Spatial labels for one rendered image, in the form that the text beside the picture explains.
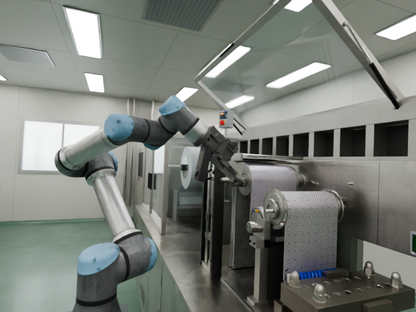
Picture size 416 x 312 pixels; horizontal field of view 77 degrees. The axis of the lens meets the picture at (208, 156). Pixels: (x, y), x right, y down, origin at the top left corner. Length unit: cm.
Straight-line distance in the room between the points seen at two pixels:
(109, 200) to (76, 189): 535
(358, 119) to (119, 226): 99
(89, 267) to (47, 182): 562
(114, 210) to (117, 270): 23
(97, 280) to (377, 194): 97
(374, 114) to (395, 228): 41
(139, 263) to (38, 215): 569
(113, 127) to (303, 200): 69
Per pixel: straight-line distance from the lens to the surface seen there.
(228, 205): 167
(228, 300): 111
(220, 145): 84
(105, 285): 90
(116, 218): 102
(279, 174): 123
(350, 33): 102
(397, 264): 402
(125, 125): 75
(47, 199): 649
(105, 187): 107
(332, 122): 128
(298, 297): 91
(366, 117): 117
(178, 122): 80
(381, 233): 113
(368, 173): 114
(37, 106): 656
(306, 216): 102
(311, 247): 106
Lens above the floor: 141
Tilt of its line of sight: 1 degrees up
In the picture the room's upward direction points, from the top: 2 degrees clockwise
